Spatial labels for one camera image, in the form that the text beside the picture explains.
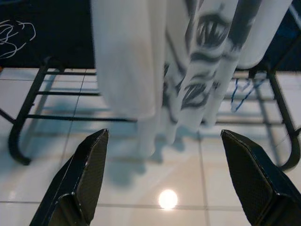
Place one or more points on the plain white garment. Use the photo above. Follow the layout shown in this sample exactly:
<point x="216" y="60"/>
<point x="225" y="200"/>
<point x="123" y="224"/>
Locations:
<point x="127" y="58"/>

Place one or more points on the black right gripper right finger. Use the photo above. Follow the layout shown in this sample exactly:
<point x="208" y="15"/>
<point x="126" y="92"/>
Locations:
<point x="256" y="188"/>

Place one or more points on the black clothes rack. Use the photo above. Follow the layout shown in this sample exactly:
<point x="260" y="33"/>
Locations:
<point x="70" y="117"/>

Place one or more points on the white printed garment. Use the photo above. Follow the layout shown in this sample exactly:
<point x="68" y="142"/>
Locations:
<point x="200" y="47"/>

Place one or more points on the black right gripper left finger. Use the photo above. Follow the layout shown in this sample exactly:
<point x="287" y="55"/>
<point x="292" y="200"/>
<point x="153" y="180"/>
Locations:
<point x="77" y="183"/>

